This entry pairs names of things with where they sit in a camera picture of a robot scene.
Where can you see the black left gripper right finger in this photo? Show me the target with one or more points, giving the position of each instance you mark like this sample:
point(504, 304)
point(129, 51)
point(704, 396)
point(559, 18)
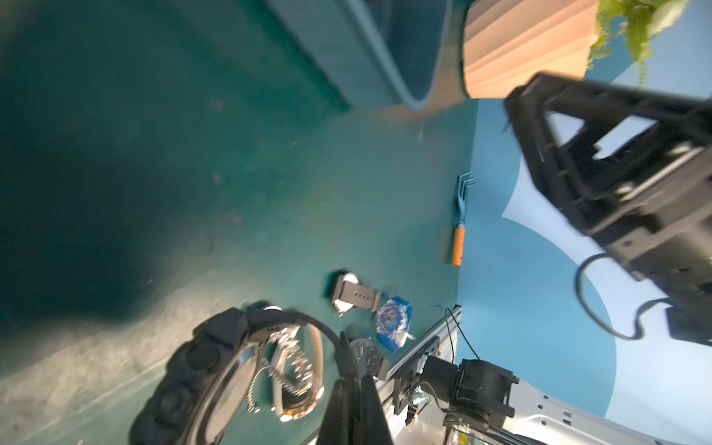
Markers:
point(373, 425)

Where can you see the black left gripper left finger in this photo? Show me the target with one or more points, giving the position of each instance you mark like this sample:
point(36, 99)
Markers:
point(341, 418)

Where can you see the black rugged digital watch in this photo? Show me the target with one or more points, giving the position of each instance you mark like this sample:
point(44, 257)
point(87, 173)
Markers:
point(207, 378)

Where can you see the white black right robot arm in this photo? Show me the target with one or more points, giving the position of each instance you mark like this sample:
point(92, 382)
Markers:
point(631, 170)

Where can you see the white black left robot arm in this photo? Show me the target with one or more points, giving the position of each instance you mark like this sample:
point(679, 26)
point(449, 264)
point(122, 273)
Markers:
point(478, 401)

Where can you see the small black watch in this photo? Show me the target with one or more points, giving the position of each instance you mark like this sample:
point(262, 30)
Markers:
point(369, 359)

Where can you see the blue plastic storage box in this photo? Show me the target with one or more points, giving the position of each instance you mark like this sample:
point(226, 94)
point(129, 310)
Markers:
point(375, 53)

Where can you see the blue garden fork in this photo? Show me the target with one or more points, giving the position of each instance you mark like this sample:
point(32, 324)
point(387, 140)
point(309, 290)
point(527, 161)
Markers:
point(464, 181)

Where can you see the terracotta pot with flowers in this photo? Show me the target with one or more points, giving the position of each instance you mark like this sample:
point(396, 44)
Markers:
point(507, 42)

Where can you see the white strap chain watch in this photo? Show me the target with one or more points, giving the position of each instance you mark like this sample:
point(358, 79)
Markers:
point(296, 369)

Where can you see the dark grey strap watch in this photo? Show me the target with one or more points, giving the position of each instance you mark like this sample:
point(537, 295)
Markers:
point(348, 293)

